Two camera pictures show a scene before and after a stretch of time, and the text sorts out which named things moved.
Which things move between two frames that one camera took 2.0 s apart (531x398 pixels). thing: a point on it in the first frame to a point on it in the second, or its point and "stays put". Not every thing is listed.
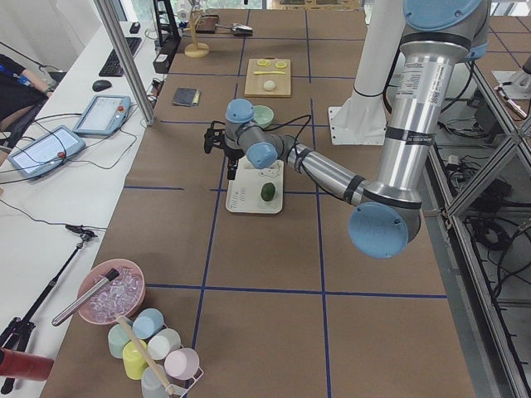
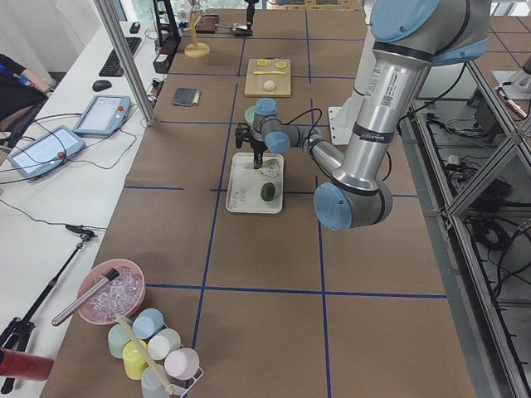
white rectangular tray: [244, 191] stays put
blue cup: [148, 322] stays put
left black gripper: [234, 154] to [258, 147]
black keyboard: [112, 67] stays put
